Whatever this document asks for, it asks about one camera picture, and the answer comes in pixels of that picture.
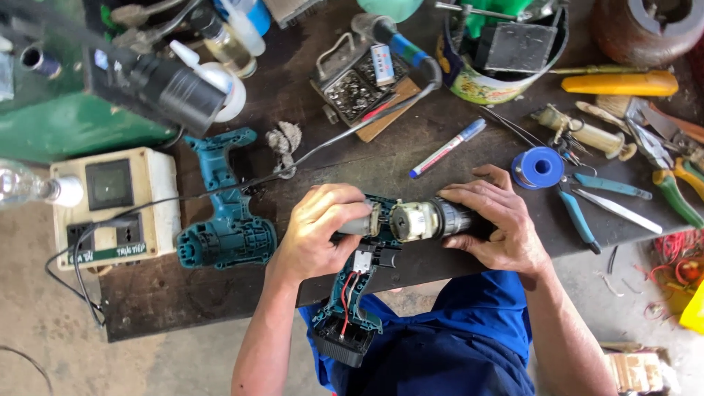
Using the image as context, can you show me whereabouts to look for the person's left hand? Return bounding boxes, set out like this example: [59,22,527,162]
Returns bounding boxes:
[280,183,376,285]

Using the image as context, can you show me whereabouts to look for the person's right hand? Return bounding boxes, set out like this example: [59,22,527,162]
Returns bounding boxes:
[437,164,552,277]

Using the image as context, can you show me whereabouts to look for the grey drill motor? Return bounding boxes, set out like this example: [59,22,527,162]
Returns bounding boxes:
[334,200,387,238]

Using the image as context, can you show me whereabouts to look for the drill gearbox with black chuck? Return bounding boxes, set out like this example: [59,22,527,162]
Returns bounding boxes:
[389,196,496,243]

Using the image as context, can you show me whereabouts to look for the blue solder spool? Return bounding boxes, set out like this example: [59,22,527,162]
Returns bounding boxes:
[511,146,566,191]

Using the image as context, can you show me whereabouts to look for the empty teal drill housing half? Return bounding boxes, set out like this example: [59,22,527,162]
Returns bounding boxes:
[176,128,278,271]

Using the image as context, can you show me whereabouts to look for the teal drill housing with wiring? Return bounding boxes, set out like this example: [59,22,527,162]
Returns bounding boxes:
[311,192,403,369]

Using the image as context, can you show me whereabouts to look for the grey metal braid wad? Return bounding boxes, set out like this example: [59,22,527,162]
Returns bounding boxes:
[266,121,303,180]

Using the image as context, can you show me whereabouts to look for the bunch of small metal hooks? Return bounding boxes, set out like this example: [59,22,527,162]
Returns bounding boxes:
[549,131,599,178]

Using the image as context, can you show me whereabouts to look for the white marker with blue cap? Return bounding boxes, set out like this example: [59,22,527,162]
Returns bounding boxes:
[408,118,488,180]

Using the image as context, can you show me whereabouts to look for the steel tweezers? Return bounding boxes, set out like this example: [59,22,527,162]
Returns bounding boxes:
[572,188,664,235]

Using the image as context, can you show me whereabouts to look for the wooden thread spool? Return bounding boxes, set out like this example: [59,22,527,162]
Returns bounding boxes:
[531,104,638,162]

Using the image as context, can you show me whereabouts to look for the person's blue trousers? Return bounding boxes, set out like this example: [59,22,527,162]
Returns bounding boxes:
[298,270,535,396]

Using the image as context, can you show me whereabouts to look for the red pen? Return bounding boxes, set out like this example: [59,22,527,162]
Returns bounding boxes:
[360,93,400,123]

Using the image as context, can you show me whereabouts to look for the wooden board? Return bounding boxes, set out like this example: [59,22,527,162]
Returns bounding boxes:
[355,77,422,144]

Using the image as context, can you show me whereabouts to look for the metal box of screws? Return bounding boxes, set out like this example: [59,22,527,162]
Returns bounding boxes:
[309,32,412,128]

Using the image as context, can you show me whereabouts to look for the printed tin can with tools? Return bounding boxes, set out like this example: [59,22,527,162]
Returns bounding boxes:
[434,0,571,105]

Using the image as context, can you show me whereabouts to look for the white glue bottle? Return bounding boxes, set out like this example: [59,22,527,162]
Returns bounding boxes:
[169,40,248,123]

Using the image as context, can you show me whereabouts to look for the yellow utility knife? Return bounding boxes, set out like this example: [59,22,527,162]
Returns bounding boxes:
[561,70,679,98]

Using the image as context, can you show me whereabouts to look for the small white box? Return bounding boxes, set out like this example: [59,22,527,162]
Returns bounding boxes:
[370,43,396,87]

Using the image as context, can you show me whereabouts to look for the cardboard box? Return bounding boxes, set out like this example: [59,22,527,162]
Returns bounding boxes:
[598,342,673,396]

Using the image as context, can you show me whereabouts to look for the beige power socket box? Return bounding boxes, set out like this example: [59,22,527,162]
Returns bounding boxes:
[50,146,182,272]

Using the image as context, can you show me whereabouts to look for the yellow plastic box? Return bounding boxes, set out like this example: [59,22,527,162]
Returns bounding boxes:
[679,279,704,335]

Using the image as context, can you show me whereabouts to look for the glass oil bottle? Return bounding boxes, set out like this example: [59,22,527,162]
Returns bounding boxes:
[189,4,259,79]

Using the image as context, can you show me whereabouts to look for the black heat gun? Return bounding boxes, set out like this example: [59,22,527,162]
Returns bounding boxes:
[82,46,228,136]

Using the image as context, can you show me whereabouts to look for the blue and white bottle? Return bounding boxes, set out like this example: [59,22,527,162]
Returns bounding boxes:
[213,0,274,57]

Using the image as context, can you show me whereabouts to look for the metal grid plate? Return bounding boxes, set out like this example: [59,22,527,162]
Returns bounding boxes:
[262,0,326,29]

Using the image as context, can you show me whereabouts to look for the brown round pot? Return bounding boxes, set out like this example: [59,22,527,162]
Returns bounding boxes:
[591,0,704,68]

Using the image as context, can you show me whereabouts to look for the teal bowl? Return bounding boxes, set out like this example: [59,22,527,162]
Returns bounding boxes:
[356,0,425,24]

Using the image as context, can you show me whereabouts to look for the grey metal pliers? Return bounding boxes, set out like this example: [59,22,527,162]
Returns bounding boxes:
[110,0,205,55]

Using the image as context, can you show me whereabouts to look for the green machine casing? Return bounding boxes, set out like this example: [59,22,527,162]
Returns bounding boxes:
[0,0,178,166]

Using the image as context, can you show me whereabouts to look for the clear plastic bottle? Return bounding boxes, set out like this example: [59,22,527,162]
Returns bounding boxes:
[0,159,85,211]

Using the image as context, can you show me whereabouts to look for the dark blue metal tube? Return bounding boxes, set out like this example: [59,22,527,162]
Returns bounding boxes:
[20,45,63,80]

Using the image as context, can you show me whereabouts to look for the teal handled cutters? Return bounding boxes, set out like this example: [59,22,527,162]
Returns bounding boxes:
[555,172,654,255]

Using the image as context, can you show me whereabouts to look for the thin steel wires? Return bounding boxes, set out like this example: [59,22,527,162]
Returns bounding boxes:
[480,106,546,148]

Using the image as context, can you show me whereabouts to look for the wooden handled brush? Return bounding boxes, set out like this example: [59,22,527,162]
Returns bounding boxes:
[574,95,634,135]

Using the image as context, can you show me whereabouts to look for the heap of red wires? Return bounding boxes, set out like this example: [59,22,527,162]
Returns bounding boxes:
[631,229,704,322]

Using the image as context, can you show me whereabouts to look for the green and yellow handled pliers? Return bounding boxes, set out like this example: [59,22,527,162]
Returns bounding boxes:
[626,117,704,230]

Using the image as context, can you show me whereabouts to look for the yellow handled screwdriver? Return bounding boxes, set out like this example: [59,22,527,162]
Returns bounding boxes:
[550,64,651,76]

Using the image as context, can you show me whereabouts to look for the orange handled scissors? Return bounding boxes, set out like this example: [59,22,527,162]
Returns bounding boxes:
[638,100,704,146]

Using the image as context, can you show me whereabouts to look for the blue handled soldering iron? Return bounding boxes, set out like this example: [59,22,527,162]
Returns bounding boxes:
[351,13,444,90]

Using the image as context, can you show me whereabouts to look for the black power cable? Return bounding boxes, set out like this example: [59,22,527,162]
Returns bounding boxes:
[44,217,145,329]

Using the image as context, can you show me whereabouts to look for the black floor cable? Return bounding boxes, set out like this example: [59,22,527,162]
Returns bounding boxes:
[0,345,55,396]

